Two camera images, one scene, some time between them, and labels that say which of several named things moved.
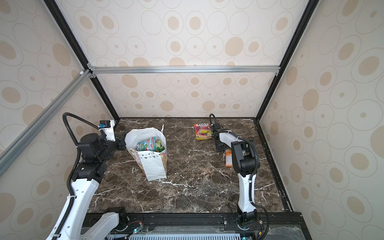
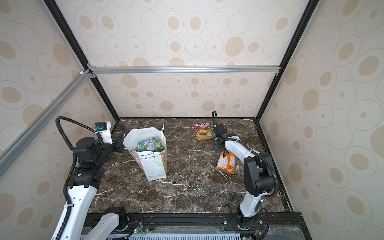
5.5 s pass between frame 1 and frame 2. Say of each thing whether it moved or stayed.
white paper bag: stayed
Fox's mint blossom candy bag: stayed
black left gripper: stayed
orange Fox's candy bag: moved
